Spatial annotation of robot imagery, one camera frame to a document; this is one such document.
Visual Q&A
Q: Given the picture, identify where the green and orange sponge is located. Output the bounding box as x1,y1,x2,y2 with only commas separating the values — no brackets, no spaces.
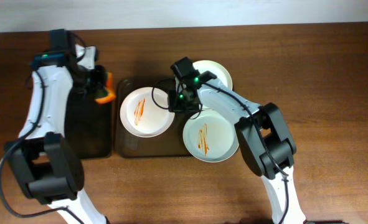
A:
95,72,116,104

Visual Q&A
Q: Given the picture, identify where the black rectangular tray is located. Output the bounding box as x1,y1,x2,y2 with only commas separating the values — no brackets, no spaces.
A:
64,87,112,159

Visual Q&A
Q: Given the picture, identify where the white plate with ketchup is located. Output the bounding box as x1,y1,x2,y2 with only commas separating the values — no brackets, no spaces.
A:
120,87,175,138

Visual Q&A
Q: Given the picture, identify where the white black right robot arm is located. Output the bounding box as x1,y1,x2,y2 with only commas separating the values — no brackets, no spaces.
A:
168,57,306,223

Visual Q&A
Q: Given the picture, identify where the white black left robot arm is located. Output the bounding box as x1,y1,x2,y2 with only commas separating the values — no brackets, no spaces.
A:
1,29,116,223

